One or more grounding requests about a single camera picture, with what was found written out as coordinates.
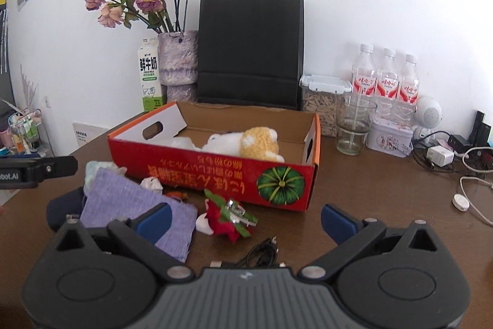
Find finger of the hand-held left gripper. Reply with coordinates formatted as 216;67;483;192
29;155;79;184

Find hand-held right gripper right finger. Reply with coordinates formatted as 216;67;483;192
298;203;440;282

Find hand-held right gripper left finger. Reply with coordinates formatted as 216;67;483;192
54;203;195;282

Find dark navy pouch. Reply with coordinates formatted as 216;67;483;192
46;186;87;233

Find purple knitted cloth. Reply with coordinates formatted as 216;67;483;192
79;167;198;263

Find red artificial rose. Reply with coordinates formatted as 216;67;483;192
203;188;259;245

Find thin black cable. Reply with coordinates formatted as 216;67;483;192
210;236;287;270

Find red cardboard box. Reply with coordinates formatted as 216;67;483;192
107;101;321;214

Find clear seed container white lid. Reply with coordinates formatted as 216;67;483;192
299;75;353;138

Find small crumpled white tissue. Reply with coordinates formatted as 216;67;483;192
139;177;163;195

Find white flat box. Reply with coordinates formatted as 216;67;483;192
72;122;110;150

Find clear glass cup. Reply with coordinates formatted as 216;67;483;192
335;95;379;156

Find dried lavender sprig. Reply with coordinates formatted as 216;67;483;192
19;63;39;110

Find floral tin box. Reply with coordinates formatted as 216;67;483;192
365;117;414;159

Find white and yellow plush toy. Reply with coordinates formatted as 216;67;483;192
200;126;286;163

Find white charger plug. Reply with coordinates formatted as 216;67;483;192
428;146;455;167

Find white green milk carton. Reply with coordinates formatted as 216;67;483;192
137;37;167;113

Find white round speaker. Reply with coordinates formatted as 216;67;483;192
412;96;443;140

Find purple white textured vase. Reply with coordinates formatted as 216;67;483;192
157;30;199;102

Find black upright device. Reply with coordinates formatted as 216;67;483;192
470;110;493;145

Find black paper bag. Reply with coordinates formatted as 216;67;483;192
196;0;305;111

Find wire rack with toiletries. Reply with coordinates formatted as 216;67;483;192
8;109;52;156

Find silver metal keychain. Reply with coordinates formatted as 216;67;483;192
225;200;257;227

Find white cable with round puck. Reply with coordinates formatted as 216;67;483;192
452;148;493;226

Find black wall board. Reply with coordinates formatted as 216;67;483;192
0;0;10;75

